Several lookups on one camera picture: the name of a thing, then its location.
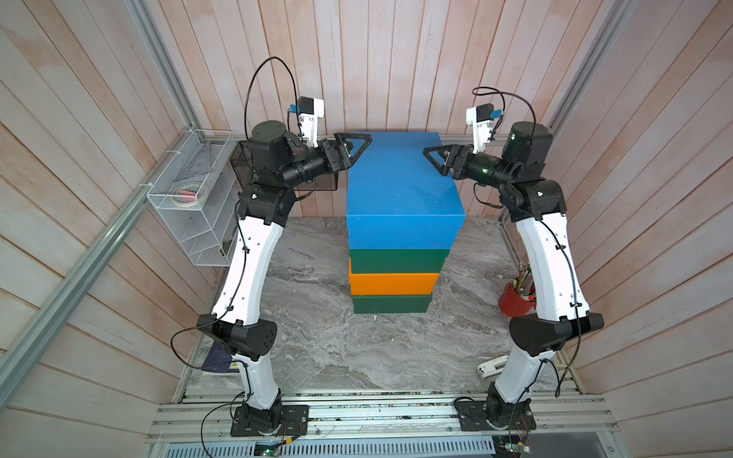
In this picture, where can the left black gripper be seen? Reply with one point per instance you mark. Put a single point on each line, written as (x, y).
(343, 142)

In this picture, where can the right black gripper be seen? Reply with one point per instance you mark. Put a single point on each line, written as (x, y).
(464, 156)

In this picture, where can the blue shoebox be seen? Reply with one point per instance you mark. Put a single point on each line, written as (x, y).
(397, 200)

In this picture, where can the orange shoebox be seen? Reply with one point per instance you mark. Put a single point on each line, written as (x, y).
(392, 284)

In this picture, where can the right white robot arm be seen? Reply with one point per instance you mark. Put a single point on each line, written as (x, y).
(538, 209)

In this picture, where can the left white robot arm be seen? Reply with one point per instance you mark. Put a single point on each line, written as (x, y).
(261, 214)

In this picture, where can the red pen cup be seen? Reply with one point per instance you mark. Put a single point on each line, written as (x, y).
(512, 305)

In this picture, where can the tape roll in shelf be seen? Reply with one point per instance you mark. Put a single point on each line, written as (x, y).
(189, 195)

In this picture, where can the white stapler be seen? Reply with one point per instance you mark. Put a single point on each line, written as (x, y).
(492, 367)

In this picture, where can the dark blue notebook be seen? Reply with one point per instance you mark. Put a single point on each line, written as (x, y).
(219, 361)

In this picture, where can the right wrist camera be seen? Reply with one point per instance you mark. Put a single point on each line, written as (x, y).
(482, 120)

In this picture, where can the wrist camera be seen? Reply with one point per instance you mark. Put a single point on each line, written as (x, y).
(482, 120)
(309, 112)

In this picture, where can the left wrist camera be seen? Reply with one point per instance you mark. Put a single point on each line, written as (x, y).
(309, 112)

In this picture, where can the black mesh wall basket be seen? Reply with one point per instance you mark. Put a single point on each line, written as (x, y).
(243, 164)

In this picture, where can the white wire wall shelf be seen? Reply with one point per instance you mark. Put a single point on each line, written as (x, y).
(204, 233)

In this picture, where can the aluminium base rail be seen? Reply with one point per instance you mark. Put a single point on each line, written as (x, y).
(203, 417)

